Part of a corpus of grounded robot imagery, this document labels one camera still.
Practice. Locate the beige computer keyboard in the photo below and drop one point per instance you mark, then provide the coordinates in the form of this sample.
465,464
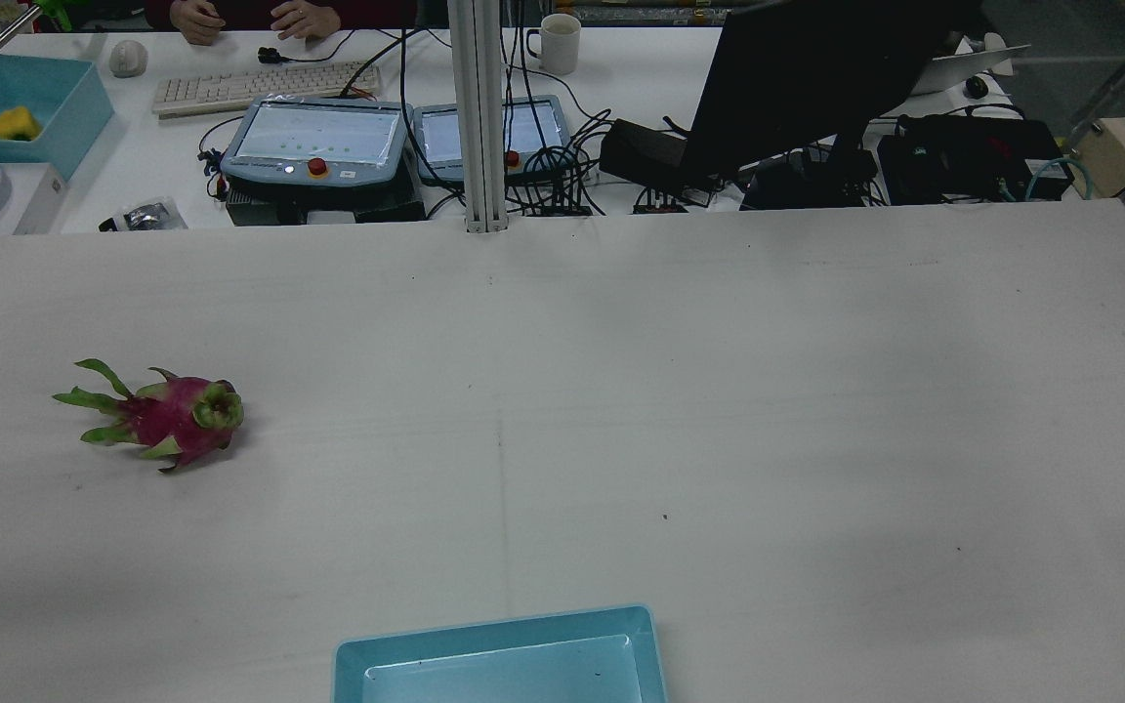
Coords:
265,88

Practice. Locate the green plastic clamp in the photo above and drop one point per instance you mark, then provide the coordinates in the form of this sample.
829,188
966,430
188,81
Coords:
55,12

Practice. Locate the clear plastic bag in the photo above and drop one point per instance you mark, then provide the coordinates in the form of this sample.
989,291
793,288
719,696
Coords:
145,216

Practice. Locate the grey blue teach pendant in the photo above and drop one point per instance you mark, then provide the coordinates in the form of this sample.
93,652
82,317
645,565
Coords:
318,137
538,127

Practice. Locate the aluminium profile post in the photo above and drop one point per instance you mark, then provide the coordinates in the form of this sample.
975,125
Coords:
478,107

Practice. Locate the white flat panel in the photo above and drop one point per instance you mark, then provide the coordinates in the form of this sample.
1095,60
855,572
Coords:
963,68

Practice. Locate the pink green dragon fruit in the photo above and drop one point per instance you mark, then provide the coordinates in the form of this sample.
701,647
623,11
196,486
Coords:
182,415

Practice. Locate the grey white computer mouse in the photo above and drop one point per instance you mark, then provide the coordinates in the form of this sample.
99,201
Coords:
128,59

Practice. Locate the black computer monitor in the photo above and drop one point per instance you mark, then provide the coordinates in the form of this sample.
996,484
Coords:
816,68

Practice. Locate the light blue plastic bin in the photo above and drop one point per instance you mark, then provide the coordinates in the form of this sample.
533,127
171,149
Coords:
69,103
504,664

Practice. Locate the white cardboard box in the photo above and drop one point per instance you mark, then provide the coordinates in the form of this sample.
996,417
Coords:
40,200

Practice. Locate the black equipment case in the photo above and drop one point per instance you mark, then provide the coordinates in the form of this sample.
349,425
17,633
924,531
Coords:
973,156

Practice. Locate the person in maroon hoodie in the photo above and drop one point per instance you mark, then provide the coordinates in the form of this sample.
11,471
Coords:
196,18

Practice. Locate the white mug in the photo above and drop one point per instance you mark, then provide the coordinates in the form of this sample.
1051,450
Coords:
558,44

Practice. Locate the yellow toy fruit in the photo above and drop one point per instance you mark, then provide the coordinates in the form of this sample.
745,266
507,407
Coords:
18,124

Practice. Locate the black power adapter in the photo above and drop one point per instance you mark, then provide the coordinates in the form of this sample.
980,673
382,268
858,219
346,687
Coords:
645,151

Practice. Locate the black computer mouse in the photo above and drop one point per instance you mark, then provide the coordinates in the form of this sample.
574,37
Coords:
977,87

